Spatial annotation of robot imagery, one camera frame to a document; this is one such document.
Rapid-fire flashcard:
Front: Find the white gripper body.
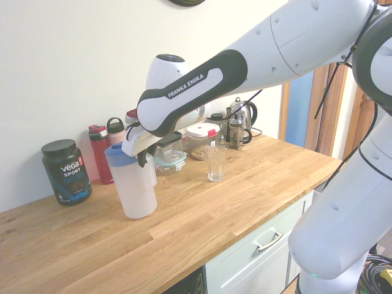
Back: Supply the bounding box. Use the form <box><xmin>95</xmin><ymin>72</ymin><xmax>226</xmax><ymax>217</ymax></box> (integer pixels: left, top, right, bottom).
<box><xmin>121</xmin><ymin>124</ymin><xmax>162</xmax><ymax>157</ymax></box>

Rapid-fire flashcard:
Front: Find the translucent pitcher with blue lid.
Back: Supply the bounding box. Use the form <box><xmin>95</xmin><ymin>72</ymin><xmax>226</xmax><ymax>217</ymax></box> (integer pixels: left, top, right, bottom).
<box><xmin>104</xmin><ymin>142</ymin><xmax>159</xmax><ymax>220</ymax></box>

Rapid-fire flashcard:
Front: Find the pink water bottle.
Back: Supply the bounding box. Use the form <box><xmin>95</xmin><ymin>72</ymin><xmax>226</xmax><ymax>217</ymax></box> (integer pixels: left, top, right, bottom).
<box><xmin>106</xmin><ymin>117</ymin><xmax>127</xmax><ymax>145</ymax></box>

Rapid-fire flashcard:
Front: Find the red water bottle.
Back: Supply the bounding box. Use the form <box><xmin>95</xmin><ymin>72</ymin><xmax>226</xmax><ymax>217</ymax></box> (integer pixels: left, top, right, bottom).
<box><xmin>88</xmin><ymin>124</ymin><xmax>115</xmax><ymax>185</ymax></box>

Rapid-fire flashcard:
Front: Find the clear container black square lid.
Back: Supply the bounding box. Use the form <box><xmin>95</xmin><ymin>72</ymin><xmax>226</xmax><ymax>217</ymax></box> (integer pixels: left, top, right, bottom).
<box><xmin>154</xmin><ymin>131</ymin><xmax>185</xmax><ymax>163</ymax></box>

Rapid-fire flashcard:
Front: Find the glass container teal clip lid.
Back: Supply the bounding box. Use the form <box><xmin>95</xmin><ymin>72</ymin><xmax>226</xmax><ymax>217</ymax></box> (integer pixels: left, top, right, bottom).
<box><xmin>153</xmin><ymin>149</ymin><xmax>188</xmax><ymax>176</ymax></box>

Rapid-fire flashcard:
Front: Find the cereal container white lid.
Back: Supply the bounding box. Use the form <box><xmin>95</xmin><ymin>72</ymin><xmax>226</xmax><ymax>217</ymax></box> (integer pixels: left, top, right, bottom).
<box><xmin>186</xmin><ymin>123</ymin><xmax>221</xmax><ymax>162</ymax></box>

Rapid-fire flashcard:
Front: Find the clear faceted drinking glass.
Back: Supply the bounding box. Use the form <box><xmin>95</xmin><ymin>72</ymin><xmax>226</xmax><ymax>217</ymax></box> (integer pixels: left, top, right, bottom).
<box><xmin>205</xmin><ymin>145</ymin><xmax>227</xmax><ymax>183</ymax></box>

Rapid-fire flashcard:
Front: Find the black protein powder tub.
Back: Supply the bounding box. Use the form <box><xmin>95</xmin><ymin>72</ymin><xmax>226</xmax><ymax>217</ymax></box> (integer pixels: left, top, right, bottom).
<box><xmin>41</xmin><ymin>139</ymin><xmax>93</xmax><ymax>207</ymax></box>

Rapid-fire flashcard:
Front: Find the glass French press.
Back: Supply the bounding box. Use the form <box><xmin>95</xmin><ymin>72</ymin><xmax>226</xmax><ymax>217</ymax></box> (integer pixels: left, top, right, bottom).
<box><xmin>225</xmin><ymin>108</ymin><xmax>254</xmax><ymax>151</ymax></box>

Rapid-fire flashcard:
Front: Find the steel electric kettle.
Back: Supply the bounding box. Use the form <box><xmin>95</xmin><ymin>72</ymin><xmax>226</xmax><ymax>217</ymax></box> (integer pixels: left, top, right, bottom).
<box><xmin>225</xmin><ymin>97</ymin><xmax>258</xmax><ymax>145</ymax></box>

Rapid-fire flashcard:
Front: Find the black steel dishwasher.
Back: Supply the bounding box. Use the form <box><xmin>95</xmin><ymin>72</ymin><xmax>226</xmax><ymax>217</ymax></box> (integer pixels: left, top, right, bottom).
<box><xmin>170</xmin><ymin>268</ymin><xmax>205</xmax><ymax>294</ymax></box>

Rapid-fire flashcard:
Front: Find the white cabinet drawer front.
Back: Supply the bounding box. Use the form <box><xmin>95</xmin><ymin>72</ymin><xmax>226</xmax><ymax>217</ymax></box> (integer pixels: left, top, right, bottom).
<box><xmin>203</xmin><ymin>189</ymin><xmax>316</xmax><ymax>294</ymax></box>

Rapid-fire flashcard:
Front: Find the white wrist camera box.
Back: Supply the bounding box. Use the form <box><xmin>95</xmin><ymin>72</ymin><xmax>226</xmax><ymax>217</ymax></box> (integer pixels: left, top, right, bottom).
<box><xmin>124</xmin><ymin>108</ymin><xmax>139</xmax><ymax>125</ymax></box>

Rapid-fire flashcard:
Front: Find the silver drawer handle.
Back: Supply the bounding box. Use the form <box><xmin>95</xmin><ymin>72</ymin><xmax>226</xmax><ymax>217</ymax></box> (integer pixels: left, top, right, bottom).
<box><xmin>253</xmin><ymin>230</ymin><xmax>284</xmax><ymax>253</ymax></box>

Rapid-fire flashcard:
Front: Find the black round wall object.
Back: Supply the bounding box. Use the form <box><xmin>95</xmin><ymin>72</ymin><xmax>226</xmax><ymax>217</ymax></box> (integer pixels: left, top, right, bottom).
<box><xmin>167</xmin><ymin>0</ymin><xmax>207</xmax><ymax>7</ymax></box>

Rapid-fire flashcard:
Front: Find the wooden door frame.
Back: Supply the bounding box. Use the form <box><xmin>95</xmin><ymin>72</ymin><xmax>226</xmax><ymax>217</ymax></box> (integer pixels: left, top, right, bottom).
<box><xmin>277</xmin><ymin>62</ymin><xmax>381</xmax><ymax>160</ymax></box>

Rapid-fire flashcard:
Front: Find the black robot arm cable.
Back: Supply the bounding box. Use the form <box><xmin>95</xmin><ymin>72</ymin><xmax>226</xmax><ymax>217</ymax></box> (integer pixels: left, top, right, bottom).
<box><xmin>126</xmin><ymin>0</ymin><xmax>392</xmax><ymax>184</ymax></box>

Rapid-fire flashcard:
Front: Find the black coiled cable bundle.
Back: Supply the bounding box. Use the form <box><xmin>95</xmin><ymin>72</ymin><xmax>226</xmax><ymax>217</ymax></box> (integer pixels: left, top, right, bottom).
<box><xmin>357</xmin><ymin>253</ymin><xmax>392</xmax><ymax>294</ymax></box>

